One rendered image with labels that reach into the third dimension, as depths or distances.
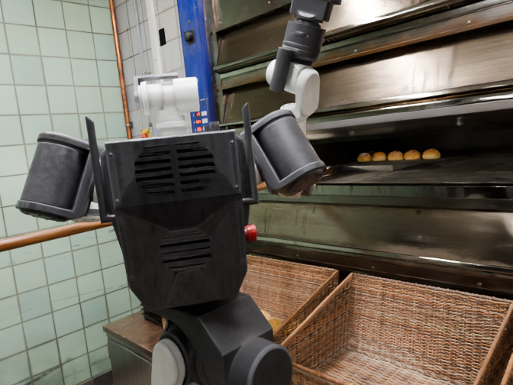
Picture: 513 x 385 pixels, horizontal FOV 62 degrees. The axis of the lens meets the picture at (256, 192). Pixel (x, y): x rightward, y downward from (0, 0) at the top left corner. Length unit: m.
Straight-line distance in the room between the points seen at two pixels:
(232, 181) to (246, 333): 0.29
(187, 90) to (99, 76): 1.93
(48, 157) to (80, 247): 1.84
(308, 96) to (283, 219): 0.94
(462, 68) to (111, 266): 2.15
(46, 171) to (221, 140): 0.33
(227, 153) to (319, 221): 1.11
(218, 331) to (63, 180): 0.38
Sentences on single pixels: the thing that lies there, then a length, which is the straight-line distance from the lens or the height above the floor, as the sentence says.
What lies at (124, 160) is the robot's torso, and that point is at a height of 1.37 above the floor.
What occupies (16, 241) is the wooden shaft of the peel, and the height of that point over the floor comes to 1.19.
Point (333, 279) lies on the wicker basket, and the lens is 1.67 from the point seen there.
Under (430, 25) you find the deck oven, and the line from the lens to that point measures 1.49.
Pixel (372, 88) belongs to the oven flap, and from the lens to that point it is 1.54.
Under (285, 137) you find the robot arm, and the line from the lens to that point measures 0.83.
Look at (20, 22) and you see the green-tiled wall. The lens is 2.67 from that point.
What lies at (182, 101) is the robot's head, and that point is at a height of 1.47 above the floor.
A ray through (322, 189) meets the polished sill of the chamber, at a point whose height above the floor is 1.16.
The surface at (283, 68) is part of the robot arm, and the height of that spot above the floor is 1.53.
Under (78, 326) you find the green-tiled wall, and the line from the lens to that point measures 2.75.
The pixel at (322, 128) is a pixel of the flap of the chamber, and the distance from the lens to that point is 1.48.
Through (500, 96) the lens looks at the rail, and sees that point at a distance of 1.25.
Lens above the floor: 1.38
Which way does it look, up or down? 7 degrees down
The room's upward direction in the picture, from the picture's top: 6 degrees counter-clockwise
